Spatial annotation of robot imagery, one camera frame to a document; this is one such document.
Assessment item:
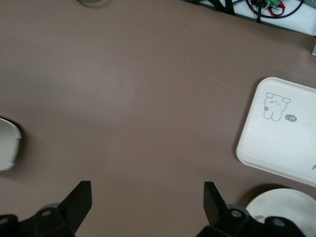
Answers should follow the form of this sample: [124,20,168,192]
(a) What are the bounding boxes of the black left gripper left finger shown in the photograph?
[58,181,92,234]

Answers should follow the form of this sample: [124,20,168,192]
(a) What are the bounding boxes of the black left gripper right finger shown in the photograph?
[203,182,232,227]

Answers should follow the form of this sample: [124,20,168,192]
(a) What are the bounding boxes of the round cream plate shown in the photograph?
[245,188,316,237]

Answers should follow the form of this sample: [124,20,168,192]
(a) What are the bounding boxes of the cream rabbit print tray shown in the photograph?
[236,77,316,188]

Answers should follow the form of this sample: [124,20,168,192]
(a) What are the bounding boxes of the cream two-slot toaster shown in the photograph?
[0,117,23,172]

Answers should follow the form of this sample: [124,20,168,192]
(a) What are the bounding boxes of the brown table cover mat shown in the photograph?
[0,0,316,237]

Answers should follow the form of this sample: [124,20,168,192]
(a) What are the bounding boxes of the tangled black cable bundle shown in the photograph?
[186,0,308,24]

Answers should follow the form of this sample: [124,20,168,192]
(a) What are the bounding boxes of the red wire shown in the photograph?
[267,3,286,17]

